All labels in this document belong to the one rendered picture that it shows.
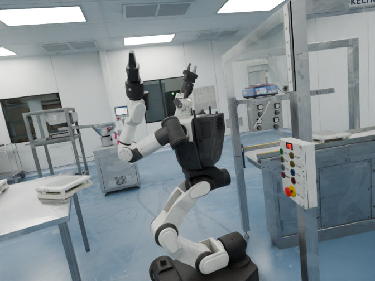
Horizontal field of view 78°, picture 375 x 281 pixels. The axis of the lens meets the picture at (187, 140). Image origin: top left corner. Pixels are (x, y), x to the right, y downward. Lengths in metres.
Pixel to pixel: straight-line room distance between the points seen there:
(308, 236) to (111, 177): 3.15
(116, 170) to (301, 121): 3.19
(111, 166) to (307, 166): 3.24
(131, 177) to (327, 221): 2.77
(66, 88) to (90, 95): 0.58
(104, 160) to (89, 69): 3.40
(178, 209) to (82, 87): 5.59
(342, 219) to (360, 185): 0.32
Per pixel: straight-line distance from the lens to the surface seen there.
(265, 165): 1.82
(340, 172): 2.22
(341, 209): 2.35
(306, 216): 1.21
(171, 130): 1.16
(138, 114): 1.17
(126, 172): 3.87
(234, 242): 1.72
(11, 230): 1.46
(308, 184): 1.01
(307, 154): 0.98
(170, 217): 1.43
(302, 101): 1.07
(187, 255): 1.59
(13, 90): 7.12
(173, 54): 6.84
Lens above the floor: 1.31
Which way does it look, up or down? 10 degrees down
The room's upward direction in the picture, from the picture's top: 8 degrees counter-clockwise
